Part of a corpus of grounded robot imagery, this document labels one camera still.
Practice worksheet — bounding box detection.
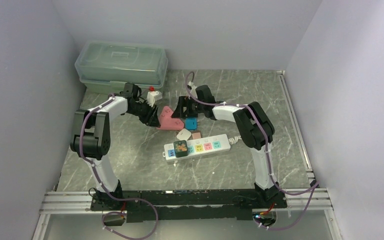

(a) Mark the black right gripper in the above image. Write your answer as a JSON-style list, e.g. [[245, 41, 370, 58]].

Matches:
[[171, 96, 205, 119]]

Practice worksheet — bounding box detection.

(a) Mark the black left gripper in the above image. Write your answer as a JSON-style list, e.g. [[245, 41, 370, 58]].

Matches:
[[127, 100, 160, 128]]

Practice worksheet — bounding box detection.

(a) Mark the blue plug adapter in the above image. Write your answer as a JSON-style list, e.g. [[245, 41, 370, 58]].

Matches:
[[184, 117, 198, 131]]

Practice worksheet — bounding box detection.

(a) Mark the pink triangular power strip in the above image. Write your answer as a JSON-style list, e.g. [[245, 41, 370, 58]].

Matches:
[[157, 106, 185, 131]]

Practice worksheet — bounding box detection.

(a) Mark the dark green cube socket adapter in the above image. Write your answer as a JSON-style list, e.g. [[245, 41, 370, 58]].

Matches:
[[173, 140, 189, 158]]

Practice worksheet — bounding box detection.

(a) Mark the white multicolour power strip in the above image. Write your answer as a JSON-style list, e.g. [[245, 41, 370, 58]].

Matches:
[[162, 134, 231, 162]]

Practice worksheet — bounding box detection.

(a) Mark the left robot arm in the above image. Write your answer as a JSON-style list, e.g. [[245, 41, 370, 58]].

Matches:
[[69, 83, 161, 210]]

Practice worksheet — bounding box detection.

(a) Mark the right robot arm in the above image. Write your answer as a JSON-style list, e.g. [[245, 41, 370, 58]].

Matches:
[[171, 85, 279, 208]]

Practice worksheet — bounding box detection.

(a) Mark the white flat plug adapter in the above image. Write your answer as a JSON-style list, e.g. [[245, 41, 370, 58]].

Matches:
[[176, 128, 192, 141]]

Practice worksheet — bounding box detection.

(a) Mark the small pink charger plug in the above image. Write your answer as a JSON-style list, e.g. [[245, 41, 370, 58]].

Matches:
[[191, 131, 202, 140]]

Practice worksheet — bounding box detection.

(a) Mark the green plastic storage box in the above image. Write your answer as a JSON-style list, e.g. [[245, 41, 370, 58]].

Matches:
[[74, 40, 169, 94]]

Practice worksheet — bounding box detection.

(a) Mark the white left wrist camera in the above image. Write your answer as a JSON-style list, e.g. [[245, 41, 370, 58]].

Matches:
[[146, 86, 163, 107]]

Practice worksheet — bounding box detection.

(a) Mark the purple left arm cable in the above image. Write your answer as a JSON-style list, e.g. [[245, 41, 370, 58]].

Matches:
[[78, 93, 160, 240]]

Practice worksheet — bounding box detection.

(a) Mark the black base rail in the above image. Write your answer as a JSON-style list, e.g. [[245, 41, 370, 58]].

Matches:
[[90, 188, 288, 223]]

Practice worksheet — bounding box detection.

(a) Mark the aluminium frame rail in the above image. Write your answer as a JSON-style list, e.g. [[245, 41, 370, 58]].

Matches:
[[31, 70, 344, 240]]

